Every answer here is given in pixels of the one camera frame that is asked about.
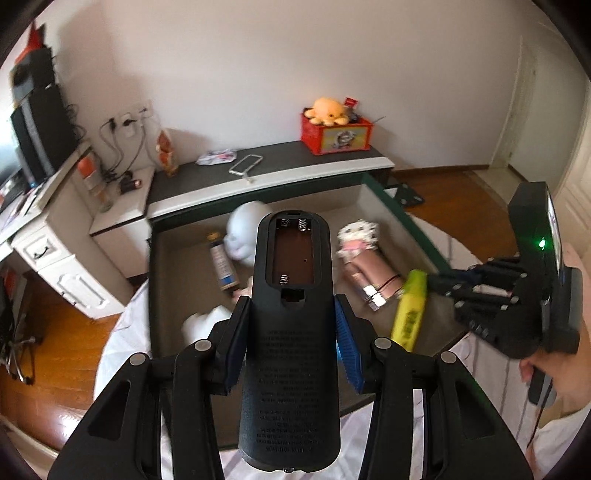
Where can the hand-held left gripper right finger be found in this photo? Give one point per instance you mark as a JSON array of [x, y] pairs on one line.
[[347, 344]]

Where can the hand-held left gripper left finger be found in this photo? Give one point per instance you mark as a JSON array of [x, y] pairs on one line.
[[233, 353]]

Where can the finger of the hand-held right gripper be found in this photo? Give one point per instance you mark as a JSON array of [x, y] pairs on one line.
[[485, 277], [503, 323]]

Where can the black remote control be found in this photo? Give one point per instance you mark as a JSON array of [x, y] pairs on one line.
[[291, 360]]

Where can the small white pink block figure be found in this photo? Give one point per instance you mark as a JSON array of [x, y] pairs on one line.
[[240, 294]]

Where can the yellow highlighter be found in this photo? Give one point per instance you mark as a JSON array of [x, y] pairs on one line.
[[408, 318]]

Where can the rose gold cylinder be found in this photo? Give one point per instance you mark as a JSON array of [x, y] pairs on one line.
[[369, 273]]

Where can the black gold labelled tube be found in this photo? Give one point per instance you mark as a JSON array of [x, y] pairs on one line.
[[222, 265]]

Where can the pink box with dark rim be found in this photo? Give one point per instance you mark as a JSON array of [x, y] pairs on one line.
[[184, 258]]

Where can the white round toy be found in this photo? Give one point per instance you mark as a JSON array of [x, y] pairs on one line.
[[242, 230]]

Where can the person's right hand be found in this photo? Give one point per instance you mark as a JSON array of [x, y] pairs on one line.
[[572, 383]]

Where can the white striped quilt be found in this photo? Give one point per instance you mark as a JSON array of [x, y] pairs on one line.
[[494, 383]]

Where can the white door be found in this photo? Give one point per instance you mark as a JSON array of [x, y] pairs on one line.
[[515, 110]]

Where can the black floor scale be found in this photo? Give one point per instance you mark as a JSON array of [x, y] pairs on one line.
[[407, 195]]

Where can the white low side table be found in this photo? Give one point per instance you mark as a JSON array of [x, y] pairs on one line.
[[120, 217]]

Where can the white desk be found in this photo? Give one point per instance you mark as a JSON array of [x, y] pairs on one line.
[[69, 267]]

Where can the black white low cabinet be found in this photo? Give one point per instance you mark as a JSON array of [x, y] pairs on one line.
[[286, 161]]

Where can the patterned white packet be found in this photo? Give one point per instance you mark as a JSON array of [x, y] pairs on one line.
[[216, 157]]

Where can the small black cylinder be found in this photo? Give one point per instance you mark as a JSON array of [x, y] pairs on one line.
[[130, 185]]

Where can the red toy box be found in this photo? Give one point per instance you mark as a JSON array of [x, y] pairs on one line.
[[337, 137]]

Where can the orange snack packet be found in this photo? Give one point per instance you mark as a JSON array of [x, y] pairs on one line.
[[167, 154]]

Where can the red card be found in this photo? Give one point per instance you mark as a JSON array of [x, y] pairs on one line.
[[352, 107]]

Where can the black office chair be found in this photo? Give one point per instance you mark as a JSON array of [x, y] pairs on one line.
[[16, 332]]

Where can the orange cap water bottle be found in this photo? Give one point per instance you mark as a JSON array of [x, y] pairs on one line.
[[92, 184]]

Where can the orange plush octopus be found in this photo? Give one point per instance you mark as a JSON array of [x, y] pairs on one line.
[[328, 110]]

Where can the scattered papers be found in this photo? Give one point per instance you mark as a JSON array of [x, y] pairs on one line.
[[21, 203]]

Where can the black computer tower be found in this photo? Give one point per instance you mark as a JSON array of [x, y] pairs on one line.
[[44, 138]]

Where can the black cardboard box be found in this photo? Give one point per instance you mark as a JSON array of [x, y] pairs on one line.
[[34, 76]]

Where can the red black box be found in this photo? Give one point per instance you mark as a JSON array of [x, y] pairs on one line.
[[32, 44]]

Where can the clear phone bumper frame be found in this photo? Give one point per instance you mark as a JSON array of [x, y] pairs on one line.
[[236, 168]]

